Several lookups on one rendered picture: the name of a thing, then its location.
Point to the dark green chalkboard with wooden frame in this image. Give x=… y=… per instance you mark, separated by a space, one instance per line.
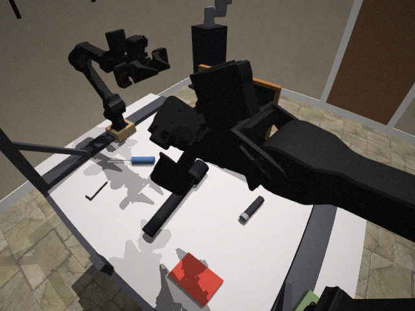
x=265 y=91

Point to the red flat rectangular block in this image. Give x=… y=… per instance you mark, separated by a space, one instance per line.
x=196 y=279

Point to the blue-handled screwdriver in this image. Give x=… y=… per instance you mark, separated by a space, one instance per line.
x=143 y=160

